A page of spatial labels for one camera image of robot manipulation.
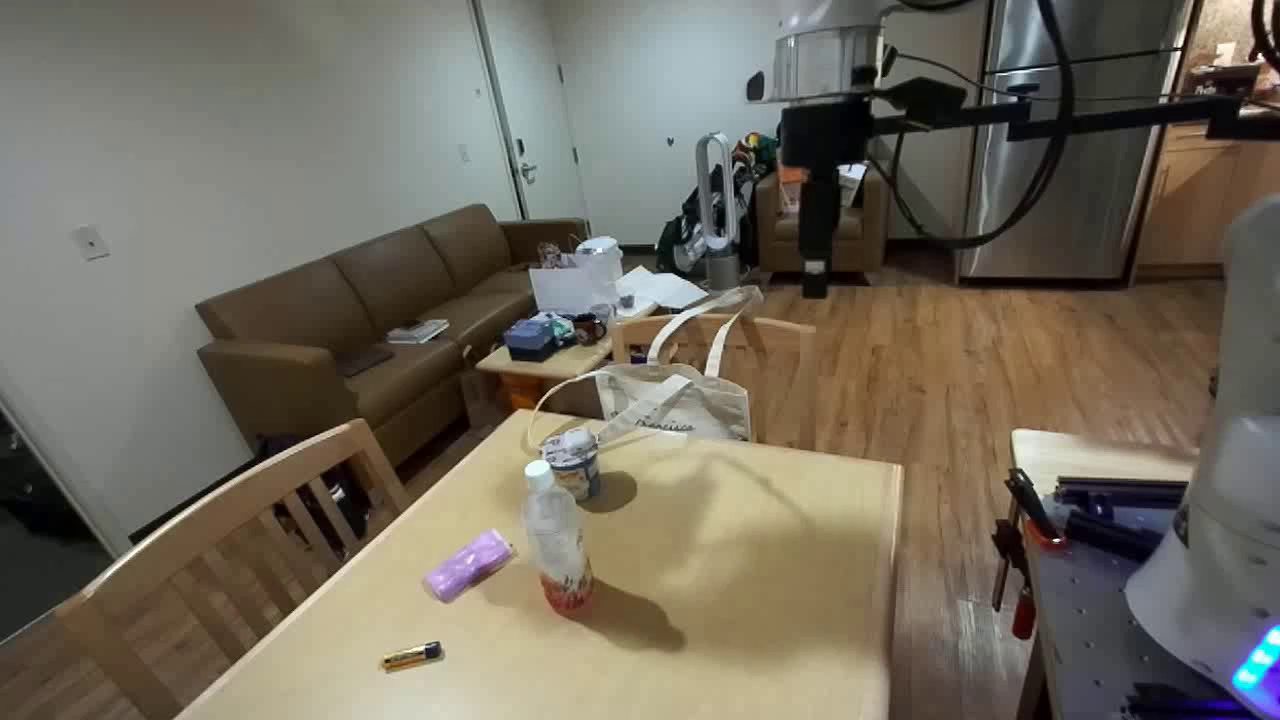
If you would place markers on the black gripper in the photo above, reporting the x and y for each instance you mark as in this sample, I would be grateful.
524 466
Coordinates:
824 136

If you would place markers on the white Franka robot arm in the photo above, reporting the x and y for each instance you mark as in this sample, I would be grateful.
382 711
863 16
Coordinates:
1240 505

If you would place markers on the brown armchair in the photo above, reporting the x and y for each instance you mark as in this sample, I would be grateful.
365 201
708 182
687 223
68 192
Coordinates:
864 226

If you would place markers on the white tower fan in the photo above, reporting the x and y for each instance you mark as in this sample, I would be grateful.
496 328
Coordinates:
721 201

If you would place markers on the dark bag pile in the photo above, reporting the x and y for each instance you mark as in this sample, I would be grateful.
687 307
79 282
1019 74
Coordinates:
681 229

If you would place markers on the wooden chair holding tote bag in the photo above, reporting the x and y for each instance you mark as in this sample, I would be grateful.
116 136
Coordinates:
785 372

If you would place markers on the white papers pile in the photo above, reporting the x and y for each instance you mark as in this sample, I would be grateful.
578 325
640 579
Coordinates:
660 289

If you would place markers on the cream canvas tote bag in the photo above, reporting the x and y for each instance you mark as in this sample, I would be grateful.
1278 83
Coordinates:
665 397

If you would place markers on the white paper bag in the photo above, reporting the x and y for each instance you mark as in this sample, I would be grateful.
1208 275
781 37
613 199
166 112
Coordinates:
578 282

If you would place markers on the stainless steel refrigerator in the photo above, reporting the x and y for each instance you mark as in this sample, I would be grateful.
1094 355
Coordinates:
1107 201

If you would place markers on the small wooden coffee table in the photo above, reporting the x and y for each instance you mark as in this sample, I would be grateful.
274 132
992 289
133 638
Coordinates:
564 364

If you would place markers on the blue pouch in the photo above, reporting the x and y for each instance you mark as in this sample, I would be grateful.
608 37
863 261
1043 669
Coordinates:
536 336

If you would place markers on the white door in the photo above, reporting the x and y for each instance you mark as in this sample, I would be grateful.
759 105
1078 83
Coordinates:
533 105

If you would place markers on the oatmeal cup with printed lid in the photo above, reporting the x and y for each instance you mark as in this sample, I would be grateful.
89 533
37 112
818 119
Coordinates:
578 474

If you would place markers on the wooden kitchen cabinet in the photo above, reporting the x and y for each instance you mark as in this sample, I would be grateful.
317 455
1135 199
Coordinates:
1201 201

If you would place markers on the black clamp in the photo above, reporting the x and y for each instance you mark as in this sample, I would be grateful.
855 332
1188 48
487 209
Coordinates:
1123 513

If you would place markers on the clear plastic bottle white cap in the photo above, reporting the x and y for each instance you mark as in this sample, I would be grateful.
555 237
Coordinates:
559 546

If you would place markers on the magazine stack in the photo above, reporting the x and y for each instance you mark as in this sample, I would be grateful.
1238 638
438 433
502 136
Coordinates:
419 332

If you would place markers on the brown sofa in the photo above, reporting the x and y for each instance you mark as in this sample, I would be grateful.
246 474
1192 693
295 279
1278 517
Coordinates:
385 286

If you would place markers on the grey robot stand top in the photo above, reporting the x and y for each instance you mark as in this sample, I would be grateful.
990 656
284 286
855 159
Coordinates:
1084 627

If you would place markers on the purple small block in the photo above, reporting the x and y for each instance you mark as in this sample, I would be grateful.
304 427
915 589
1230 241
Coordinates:
470 565

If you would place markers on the wooden slat-back chair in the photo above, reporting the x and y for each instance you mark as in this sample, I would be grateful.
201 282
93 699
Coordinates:
225 524

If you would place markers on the black horizontal mount bar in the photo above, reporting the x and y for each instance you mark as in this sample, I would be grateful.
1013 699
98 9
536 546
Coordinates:
1107 119

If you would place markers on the white wall light switch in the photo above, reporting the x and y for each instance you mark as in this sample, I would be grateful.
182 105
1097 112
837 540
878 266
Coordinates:
89 241

